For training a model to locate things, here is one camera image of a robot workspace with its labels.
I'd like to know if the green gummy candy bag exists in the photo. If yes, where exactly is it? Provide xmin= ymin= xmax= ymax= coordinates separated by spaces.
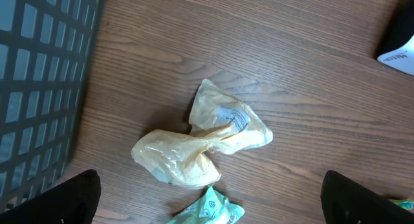
xmin=391 ymin=199 xmax=414 ymax=213

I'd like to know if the white barcode scanner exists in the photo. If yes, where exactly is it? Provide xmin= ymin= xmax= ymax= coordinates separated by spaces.
xmin=376 ymin=0 xmax=413 ymax=76

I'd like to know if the beige snack bag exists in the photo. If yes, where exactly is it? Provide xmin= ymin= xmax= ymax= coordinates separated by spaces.
xmin=131 ymin=79 xmax=273 ymax=189

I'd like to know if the dark grey plastic basket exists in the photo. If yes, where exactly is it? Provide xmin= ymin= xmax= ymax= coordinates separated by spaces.
xmin=1 ymin=0 xmax=105 ymax=212

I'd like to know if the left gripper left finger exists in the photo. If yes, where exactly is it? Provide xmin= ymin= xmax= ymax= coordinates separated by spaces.
xmin=1 ymin=169 xmax=101 ymax=224

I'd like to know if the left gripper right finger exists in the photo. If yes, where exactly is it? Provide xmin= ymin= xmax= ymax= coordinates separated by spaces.
xmin=321 ymin=170 xmax=413 ymax=224

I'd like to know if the mint green snack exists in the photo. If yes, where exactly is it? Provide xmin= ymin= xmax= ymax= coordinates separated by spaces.
xmin=168 ymin=186 xmax=245 ymax=224

